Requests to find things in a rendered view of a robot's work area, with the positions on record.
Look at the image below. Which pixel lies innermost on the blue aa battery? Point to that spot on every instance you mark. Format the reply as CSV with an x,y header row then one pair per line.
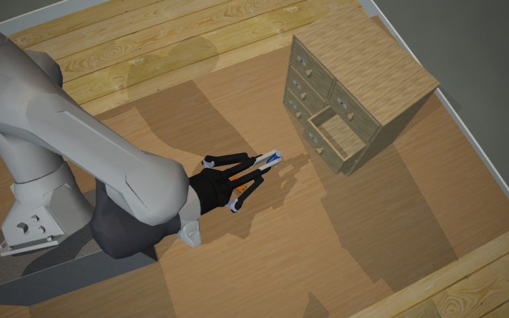
x,y
275,156

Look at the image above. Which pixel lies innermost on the small wooden chest of drawers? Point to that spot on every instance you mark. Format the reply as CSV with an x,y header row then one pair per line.
x,y
380,75

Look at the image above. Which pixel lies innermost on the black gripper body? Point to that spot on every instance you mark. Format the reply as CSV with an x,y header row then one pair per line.
x,y
204,184

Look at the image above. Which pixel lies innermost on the orange nine-volt battery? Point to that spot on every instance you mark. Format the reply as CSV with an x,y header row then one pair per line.
x,y
240,188

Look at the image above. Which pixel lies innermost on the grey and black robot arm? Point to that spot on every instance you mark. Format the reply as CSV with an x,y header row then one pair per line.
x,y
39,125

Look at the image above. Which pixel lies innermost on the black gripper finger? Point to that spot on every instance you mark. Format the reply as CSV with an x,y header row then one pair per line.
x,y
213,161
256,175

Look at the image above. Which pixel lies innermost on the light wooden drawer front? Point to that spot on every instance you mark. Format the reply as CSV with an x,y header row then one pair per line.
x,y
297,107
353,113
312,100
333,140
313,71
347,169

